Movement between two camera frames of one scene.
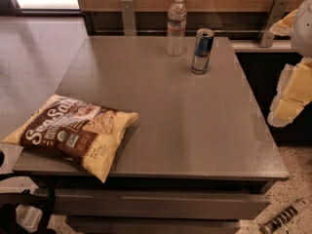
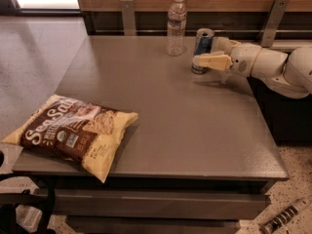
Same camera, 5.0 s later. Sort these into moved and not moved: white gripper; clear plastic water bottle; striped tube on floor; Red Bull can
Moved: white gripper
Not moved: striped tube on floor; clear plastic water bottle; Red Bull can
